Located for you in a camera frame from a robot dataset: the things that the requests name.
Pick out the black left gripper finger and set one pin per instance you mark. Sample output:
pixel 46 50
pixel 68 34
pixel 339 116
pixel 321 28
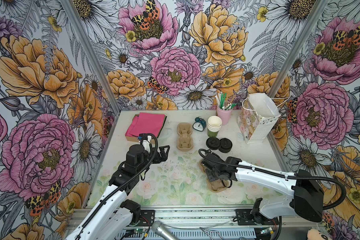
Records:
pixel 164 149
pixel 162 157

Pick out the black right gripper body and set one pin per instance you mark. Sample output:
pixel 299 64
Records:
pixel 213 175

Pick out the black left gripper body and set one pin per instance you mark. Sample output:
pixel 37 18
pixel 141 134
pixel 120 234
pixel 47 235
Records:
pixel 148 159

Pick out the black coffee cup lid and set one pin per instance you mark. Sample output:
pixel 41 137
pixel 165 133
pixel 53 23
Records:
pixel 213 143

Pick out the cartoon animal gift bag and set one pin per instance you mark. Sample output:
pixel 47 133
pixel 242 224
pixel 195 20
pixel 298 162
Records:
pixel 258 116

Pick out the pulp cup carrier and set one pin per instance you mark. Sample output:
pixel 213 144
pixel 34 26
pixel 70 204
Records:
pixel 215 186

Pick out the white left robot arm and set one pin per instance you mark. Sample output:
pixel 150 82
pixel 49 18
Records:
pixel 114 211

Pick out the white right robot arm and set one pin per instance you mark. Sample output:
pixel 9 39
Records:
pixel 301 193

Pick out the stack of pulp cup carriers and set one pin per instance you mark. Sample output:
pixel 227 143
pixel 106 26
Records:
pixel 184 141

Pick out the stack of black lids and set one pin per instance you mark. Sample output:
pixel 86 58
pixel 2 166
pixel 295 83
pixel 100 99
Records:
pixel 225 145

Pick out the teal alarm clock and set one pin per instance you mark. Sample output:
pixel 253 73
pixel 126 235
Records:
pixel 200 124

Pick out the stack of green paper cups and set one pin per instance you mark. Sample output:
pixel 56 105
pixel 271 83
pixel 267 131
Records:
pixel 214 125

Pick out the pink straw holder cup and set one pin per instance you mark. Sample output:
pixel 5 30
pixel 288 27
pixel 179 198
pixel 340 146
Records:
pixel 224 115

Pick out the silver microphone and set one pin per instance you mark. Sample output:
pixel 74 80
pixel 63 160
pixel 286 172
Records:
pixel 159 229

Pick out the wrapped straws bundle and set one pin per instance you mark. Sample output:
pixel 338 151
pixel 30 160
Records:
pixel 223 102

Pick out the pink plush toy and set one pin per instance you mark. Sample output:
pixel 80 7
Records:
pixel 314 234

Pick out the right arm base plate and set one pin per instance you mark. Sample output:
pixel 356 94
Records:
pixel 245 217

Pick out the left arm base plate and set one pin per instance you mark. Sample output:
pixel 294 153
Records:
pixel 146 219

